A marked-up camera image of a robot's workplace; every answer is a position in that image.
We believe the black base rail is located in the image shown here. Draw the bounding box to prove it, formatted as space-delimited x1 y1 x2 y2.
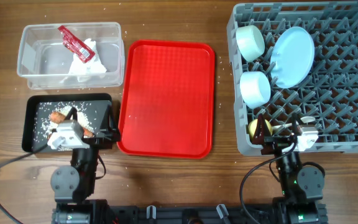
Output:
51 204 328 224

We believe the white plastic spoon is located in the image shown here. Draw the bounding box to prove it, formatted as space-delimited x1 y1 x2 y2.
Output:
272 116 316 133

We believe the green bowl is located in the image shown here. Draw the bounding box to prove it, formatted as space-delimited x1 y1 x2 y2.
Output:
236 25 265 62

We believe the large light blue plate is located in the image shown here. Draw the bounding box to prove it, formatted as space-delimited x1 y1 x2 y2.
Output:
270 27 315 88

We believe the grey dishwasher rack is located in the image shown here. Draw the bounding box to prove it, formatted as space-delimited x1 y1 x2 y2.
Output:
226 1 358 156

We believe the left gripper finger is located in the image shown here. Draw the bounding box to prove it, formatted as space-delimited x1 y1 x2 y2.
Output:
95 105 119 137
64 107 78 121

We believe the yellow cup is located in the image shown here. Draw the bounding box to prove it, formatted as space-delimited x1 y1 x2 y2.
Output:
248 119 273 144

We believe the crumpled white tissue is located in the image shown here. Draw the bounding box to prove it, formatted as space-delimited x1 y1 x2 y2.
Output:
68 39 107 82

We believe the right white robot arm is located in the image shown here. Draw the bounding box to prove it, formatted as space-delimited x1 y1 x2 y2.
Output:
252 114 328 223

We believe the clear plastic bin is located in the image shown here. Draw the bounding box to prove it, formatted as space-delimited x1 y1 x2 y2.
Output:
17 22 125 90

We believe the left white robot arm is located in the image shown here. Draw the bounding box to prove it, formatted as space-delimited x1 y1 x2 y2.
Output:
47 105 121 223

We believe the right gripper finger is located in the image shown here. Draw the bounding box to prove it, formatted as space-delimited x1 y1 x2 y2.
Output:
249 114 273 144
291 113 303 136

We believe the orange carrot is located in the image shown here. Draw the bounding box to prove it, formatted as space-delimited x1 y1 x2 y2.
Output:
49 111 94 138

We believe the white rice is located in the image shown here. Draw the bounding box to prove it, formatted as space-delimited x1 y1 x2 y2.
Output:
32 101 106 149

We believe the red serving tray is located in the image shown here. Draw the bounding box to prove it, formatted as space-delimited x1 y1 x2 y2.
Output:
117 40 215 159

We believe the red snack wrapper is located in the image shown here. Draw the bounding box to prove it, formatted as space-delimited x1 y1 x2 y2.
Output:
58 26 96 63

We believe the small light blue bowl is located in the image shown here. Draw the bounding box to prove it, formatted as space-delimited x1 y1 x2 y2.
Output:
239 72 271 109

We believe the black tray bin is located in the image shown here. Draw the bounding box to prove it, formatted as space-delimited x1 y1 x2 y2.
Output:
22 93 112 152

